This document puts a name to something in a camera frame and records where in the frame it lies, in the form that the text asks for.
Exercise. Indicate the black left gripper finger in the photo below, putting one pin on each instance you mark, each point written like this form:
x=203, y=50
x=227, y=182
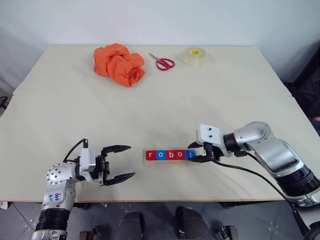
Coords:
x=116, y=148
x=120, y=178

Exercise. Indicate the red tile letter r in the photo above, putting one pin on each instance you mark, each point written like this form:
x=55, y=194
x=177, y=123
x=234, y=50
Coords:
x=150, y=155

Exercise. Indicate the red tile letter o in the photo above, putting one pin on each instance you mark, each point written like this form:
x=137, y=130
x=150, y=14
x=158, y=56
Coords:
x=180, y=155

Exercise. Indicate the crumpled orange cloth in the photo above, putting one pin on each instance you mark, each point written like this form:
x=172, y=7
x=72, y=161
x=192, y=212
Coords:
x=116, y=63

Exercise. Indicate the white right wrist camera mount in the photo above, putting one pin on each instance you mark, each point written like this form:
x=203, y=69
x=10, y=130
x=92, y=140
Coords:
x=210, y=133

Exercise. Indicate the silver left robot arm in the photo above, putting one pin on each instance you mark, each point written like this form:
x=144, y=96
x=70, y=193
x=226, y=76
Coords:
x=60, y=175

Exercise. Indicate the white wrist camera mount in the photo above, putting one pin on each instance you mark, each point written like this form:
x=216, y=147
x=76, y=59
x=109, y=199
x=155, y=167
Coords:
x=87, y=160
x=210, y=133

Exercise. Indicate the blue tile letter o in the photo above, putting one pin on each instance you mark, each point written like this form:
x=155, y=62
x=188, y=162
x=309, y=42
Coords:
x=160, y=155

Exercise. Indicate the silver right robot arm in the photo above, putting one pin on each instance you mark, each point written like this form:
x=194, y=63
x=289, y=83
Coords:
x=275, y=152

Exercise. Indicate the red tile letter b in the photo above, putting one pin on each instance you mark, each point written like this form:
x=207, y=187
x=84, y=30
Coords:
x=171, y=155

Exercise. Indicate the white stand base with caster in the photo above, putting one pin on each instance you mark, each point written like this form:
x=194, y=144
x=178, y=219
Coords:
x=310, y=220

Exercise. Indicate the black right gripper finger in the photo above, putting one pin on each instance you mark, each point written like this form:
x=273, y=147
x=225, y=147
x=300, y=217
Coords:
x=201, y=159
x=195, y=144

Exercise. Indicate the blue tile letter t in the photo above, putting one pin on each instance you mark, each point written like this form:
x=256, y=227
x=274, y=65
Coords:
x=190, y=154

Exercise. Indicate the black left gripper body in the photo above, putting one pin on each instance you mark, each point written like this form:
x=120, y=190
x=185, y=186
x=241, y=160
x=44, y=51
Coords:
x=102, y=166

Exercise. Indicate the wooden letter tile rack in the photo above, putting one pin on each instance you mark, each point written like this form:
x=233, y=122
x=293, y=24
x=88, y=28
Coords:
x=165, y=162

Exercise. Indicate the dark furniture piece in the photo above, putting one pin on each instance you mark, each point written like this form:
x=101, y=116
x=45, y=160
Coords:
x=3, y=102

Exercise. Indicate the dark brown foot block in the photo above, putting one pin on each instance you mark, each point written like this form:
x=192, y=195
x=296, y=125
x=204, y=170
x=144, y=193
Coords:
x=227, y=233
x=95, y=233

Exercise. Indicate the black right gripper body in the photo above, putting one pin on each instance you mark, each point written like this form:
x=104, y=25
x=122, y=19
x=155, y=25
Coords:
x=212, y=150

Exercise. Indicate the clear packing tape roll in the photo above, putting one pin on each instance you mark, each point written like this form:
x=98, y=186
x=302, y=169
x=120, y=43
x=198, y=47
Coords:
x=195, y=58

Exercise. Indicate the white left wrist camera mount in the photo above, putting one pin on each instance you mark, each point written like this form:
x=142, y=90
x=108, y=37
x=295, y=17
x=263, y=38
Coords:
x=87, y=160

